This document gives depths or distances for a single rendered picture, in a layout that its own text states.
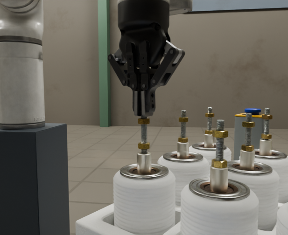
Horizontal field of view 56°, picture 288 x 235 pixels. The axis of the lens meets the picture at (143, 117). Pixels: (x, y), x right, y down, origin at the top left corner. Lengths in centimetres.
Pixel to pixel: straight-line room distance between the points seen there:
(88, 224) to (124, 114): 250
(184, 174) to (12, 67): 38
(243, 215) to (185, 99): 251
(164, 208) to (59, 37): 286
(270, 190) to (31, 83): 47
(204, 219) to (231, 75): 257
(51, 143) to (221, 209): 39
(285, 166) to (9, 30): 58
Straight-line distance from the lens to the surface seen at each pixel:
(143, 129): 41
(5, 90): 60
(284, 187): 57
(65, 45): 312
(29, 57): 60
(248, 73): 289
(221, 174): 36
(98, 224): 44
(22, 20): 66
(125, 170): 43
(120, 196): 41
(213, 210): 33
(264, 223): 47
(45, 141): 58
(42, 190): 59
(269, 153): 58
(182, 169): 48
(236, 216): 34
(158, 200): 40
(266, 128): 58
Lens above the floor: 38
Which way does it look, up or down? 6 degrees down
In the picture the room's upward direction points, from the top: straight up
